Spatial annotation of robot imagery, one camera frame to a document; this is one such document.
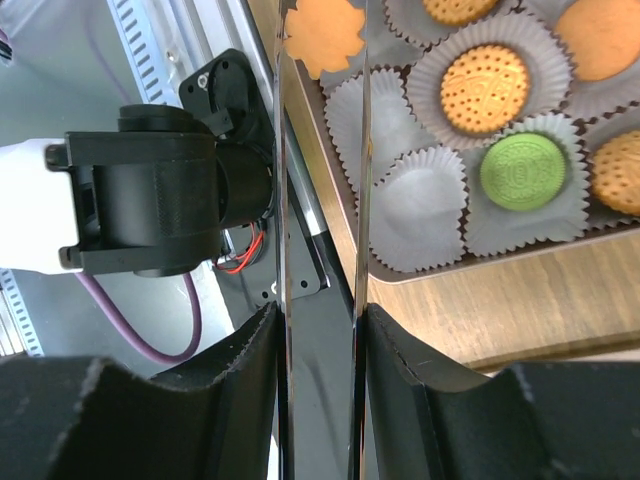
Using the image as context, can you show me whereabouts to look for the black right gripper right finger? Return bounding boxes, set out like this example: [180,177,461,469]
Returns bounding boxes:
[367,304,639,479]

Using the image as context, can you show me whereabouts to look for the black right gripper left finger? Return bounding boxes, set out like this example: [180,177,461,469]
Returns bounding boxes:
[1,304,278,479]

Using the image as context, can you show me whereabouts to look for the silver metal tongs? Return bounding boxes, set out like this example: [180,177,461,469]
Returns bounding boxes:
[272,0,374,480]

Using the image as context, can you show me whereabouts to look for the green round cookie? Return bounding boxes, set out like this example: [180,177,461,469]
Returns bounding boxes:
[479,133,566,212]

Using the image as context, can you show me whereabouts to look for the tan round biscuit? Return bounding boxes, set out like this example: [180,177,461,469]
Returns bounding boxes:
[440,44,531,135]
[592,130,639,216]
[422,0,498,26]

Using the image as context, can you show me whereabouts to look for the rose gold cookie tin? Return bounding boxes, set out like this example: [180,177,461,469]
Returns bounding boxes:
[294,1,639,284]

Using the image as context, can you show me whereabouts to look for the orange chip cookie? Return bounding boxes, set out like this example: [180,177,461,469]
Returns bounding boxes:
[554,0,639,82]

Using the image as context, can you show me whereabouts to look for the orange leaf cookie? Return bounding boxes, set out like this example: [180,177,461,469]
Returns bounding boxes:
[284,0,366,80]

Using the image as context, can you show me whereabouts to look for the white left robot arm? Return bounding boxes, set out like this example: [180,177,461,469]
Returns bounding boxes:
[1,105,279,479]

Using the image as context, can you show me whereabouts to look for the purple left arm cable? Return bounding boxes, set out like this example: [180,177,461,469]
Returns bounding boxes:
[74,269,204,365]

